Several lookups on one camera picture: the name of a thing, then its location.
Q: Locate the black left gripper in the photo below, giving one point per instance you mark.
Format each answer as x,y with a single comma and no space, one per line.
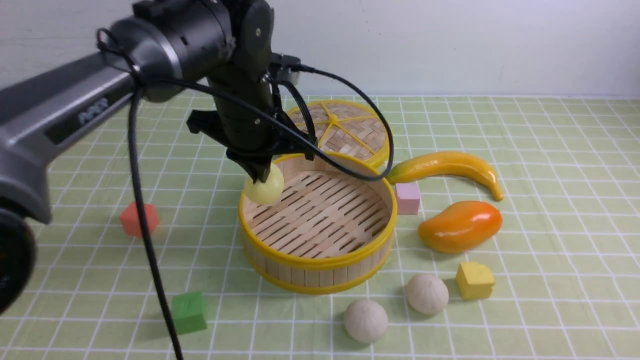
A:
252,141

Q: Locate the yellow bun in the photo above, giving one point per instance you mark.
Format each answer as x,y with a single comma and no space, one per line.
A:
268,192

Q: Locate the white bun front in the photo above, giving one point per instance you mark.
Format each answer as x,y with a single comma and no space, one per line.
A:
365,321

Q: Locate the white bun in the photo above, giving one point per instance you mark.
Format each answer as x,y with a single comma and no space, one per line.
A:
427,294
365,321

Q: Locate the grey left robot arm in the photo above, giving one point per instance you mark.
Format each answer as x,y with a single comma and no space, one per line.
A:
227,42

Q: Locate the woven bamboo steamer lid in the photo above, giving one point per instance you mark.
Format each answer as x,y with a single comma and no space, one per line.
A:
350,128

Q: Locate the bamboo steamer tray yellow rim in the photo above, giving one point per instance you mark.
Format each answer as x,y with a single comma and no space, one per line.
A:
326,233

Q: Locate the red cube block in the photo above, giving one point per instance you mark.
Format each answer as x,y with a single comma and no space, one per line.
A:
130,222

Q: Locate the pink cube block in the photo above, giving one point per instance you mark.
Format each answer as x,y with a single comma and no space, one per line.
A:
408,198

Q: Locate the green cube block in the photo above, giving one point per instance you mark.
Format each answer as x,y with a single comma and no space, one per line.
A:
189,312

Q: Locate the yellow plastic banana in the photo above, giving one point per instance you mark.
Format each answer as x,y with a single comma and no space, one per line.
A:
447,163

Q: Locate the white bun right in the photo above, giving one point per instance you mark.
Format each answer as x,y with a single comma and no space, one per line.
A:
427,294

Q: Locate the orange plastic mango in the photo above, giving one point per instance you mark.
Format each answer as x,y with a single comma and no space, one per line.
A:
460,227

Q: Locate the yellow cube block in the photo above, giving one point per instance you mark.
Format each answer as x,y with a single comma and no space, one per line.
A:
475,281

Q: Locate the green checkered tablecloth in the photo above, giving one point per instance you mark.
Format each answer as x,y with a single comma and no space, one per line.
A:
565,264

